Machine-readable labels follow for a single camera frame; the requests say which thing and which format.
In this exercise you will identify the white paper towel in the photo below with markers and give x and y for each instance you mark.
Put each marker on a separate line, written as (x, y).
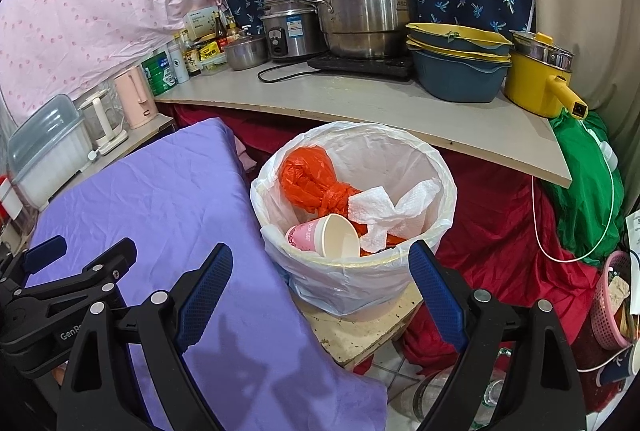
(375, 206)

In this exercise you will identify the purple table cloth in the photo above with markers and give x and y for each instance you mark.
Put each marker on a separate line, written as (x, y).
(150, 201)

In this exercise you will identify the wooden board under bin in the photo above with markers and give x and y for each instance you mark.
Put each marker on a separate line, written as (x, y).
(360, 331)

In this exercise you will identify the brown sauce bottle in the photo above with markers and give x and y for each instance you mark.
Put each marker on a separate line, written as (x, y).
(220, 31)

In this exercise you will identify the white lined trash bin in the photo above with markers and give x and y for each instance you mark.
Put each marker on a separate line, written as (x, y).
(350, 281)

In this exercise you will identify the green plastic bag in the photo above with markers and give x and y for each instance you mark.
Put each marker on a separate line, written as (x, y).
(585, 191)

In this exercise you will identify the pink electric kettle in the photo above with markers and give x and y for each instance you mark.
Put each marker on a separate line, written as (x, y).
(135, 101)

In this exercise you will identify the white glass kettle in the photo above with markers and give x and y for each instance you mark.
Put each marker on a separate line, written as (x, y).
(102, 121)

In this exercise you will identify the green tin can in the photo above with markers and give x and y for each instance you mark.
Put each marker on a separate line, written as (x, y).
(160, 76)

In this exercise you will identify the blue paper cup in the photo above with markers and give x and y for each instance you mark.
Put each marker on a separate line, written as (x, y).
(615, 363)

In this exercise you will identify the pink plastic basket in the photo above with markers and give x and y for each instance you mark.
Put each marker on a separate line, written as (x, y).
(607, 311)

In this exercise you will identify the small steel pot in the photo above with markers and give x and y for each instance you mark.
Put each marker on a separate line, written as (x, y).
(245, 53)

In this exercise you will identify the clear food container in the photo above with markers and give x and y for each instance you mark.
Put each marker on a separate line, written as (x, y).
(215, 67)

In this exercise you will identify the orange plastic bag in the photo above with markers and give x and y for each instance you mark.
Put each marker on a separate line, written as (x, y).
(305, 176)

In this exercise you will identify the red cloth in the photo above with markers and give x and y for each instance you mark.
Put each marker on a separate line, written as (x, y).
(500, 231)

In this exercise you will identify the dark sauce bottle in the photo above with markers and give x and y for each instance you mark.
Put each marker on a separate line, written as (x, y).
(191, 58)

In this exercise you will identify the steel pot insert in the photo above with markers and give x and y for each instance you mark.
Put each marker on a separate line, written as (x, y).
(542, 48)

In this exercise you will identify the white bottle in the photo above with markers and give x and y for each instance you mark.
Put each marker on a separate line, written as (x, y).
(180, 66)

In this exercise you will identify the white and green box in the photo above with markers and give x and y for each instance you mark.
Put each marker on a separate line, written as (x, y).
(200, 25)

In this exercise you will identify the clear glass jar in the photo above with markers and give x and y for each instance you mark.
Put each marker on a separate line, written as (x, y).
(450, 396)

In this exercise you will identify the white dish box grey lid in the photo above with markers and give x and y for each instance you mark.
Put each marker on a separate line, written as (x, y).
(50, 156)

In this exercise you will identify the pink dotted cloth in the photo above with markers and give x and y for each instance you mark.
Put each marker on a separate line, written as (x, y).
(100, 1)

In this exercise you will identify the yellow electric pot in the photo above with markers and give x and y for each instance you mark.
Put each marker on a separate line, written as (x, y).
(530, 83)

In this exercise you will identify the blue basin with yellow rim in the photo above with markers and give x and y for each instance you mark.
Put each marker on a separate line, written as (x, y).
(460, 81)
(460, 38)
(450, 53)

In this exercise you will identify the white paper tag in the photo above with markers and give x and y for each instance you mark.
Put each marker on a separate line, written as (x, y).
(634, 231)

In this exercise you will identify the steel rice cooker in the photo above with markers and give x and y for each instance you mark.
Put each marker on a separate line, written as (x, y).
(290, 31)

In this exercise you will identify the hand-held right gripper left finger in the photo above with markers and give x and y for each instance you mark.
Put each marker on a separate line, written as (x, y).
(205, 296)

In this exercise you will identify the black induction cooktop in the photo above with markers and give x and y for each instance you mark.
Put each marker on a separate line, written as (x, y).
(360, 66)

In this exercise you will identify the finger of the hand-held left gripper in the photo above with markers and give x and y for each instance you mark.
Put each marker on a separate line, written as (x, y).
(112, 261)
(45, 253)

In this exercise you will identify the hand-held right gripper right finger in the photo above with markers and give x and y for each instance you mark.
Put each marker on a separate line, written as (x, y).
(435, 296)

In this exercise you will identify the pink paper cup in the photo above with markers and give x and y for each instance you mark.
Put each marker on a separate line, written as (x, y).
(330, 236)

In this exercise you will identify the white plug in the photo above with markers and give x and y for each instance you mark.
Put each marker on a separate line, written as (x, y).
(92, 155)

